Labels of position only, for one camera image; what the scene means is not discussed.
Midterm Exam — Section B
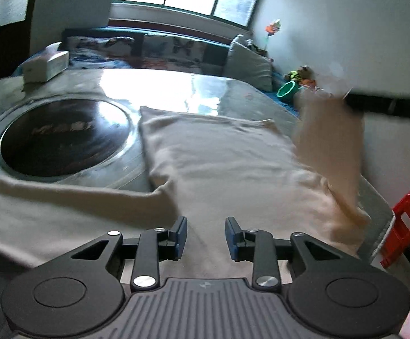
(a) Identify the teddy bear plush toy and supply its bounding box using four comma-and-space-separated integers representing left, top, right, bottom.
284, 66, 313, 85

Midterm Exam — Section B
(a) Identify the black and white plush toy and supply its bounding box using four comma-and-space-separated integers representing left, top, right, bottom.
244, 38, 267, 57

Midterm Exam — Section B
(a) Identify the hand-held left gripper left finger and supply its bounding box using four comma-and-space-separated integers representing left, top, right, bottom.
71, 215, 188, 292

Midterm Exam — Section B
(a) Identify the colourful pinwheel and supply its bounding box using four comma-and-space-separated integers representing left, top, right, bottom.
264, 19, 283, 53

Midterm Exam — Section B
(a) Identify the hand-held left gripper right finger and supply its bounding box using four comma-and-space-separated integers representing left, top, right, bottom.
225, 216, 341, 292

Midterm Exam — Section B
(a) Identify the red plastic stool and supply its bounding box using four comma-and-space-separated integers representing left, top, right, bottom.
379, 191, 410, 269

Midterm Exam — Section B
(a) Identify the grey pillow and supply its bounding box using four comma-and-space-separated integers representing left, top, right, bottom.
222, 40, 275, 92

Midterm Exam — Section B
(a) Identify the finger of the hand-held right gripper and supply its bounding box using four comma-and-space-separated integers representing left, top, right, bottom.
344, 90, 410, 124

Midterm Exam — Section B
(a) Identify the round black induction cooktop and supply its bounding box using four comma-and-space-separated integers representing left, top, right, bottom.
0, 97, 135, 179

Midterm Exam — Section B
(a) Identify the green plastic cup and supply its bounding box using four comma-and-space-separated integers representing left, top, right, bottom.
276, 81, 299, 100

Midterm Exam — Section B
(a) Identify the white tissue box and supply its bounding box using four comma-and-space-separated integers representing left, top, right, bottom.
21, 50, 70, 83

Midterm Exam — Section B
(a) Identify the cream garment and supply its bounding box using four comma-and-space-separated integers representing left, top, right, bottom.
0, 90, 372, 280

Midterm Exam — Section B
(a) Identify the butterfly print cushion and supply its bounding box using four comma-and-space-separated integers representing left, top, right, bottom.
142, 34, 206, 70
66, 36, 135, 61

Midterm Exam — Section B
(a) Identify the blue corner sofa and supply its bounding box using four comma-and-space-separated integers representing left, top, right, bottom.
62, 26, 299, 94

